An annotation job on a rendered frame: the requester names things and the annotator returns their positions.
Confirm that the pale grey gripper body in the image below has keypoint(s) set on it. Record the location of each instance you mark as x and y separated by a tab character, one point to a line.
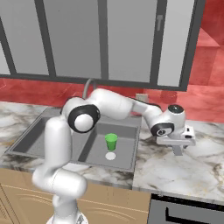
175	140

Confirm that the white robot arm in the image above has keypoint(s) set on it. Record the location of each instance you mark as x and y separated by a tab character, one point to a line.
58	137

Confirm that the grey double basin sink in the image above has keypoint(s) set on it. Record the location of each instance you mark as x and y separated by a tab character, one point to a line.
122	137

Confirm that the green cup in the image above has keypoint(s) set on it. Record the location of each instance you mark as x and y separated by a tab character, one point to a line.
111	141

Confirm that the white round sink drain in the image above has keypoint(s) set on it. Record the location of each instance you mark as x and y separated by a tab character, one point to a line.
110	156

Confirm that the grey dishwasher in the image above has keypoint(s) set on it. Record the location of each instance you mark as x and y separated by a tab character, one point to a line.
186	213

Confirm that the wooden base cupboard front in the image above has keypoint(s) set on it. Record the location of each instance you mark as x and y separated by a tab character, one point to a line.
116	204

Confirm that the grey curved tap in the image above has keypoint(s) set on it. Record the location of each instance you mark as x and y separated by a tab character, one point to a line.
87	86

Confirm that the pale wall socket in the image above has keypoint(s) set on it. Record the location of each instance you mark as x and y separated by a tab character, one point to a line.
141	97

